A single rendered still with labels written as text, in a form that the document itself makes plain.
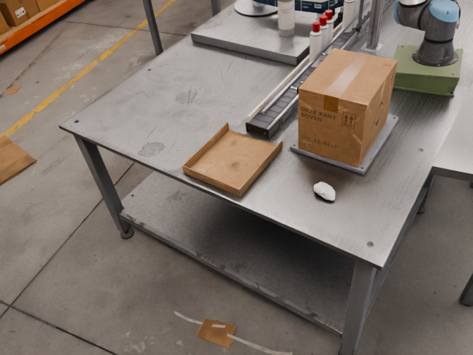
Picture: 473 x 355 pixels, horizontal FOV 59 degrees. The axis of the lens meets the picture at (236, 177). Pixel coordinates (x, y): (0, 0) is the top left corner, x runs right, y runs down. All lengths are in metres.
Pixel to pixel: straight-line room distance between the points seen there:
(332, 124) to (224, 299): 1.12
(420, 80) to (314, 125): 0.63
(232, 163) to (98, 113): 0.75
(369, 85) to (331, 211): 0.43
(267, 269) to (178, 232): 0.51
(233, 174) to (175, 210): 0.82
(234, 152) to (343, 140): 0.43
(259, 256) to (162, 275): 0.58
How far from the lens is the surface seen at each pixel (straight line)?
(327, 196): 1.45
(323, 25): 2.02
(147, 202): 2.41
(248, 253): 2.08
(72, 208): 2.89
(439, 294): 2.32
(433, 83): 1.99
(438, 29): 2.02
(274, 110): 1.77
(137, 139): 1.83
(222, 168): 1.59
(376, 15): 2.24
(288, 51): 2.19
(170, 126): 1.85
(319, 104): 1.46
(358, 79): 1.51
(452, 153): 1.72
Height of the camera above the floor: 1.91
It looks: 44 degrees down
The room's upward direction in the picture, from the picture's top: 8 degrees counter-clockwise
